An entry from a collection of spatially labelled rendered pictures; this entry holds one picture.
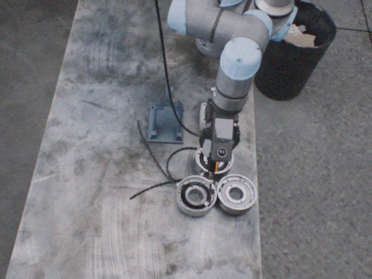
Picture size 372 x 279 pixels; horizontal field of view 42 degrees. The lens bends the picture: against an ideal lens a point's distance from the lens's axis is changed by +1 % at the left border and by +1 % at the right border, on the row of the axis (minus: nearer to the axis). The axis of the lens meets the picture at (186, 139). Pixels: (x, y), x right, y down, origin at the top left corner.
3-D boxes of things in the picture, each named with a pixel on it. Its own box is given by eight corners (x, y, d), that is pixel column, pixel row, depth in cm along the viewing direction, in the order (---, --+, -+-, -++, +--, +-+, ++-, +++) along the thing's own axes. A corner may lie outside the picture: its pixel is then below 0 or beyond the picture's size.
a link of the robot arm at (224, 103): (251, 101, 101) (213, 99, 101) (246, 114, 105) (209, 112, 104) (249, 74, 106) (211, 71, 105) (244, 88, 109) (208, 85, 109)
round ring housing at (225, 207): (260, 195, 132) (263, 187, 129) (242, 224, 127) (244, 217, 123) (226, 175, 135) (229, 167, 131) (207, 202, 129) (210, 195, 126)
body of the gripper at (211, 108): (233, 115, 120) (244, 83, 110) (235, 144, 115) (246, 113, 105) (202, 113, 119) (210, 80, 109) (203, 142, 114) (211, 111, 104)
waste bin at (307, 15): (310, 109, 259) (341, 52, 224) (248, 102, 256) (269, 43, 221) (304, 63, 278) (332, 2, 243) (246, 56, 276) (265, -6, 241)
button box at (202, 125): (223, 133, 143) (226, 123, 139) (199, 131, 142) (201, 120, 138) (223, 111, 147) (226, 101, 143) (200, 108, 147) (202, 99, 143)
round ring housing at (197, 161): (206, 142, 140) (208, 134, 137) (237, 162, 138) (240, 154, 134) (186, 167, 135) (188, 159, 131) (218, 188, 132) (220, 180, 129)
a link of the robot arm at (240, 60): (269, 40, 96) (257, 69, 92) (256, 77, 105) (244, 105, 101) (231, 27, 97) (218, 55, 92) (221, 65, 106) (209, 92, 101)
